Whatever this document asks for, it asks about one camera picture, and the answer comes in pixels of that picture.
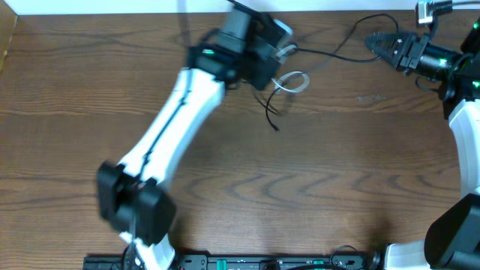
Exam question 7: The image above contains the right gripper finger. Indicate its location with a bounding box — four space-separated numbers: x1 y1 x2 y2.
364 40 394 65
364 32 406 47

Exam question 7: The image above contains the black USB cable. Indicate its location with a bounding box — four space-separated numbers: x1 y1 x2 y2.
253 13 400 133

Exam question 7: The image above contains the white USB cable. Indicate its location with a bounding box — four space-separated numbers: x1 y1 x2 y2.
270 43 311 94

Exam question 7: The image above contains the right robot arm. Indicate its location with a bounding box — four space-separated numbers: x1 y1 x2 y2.
365 22 479 270

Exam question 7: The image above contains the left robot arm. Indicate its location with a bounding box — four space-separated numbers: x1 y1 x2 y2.
96 35 291 269

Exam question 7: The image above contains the brown cardboard box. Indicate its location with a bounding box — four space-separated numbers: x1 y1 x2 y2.
0 0 18 70

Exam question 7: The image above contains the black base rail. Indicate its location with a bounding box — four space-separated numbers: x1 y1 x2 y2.
82 253 380 270

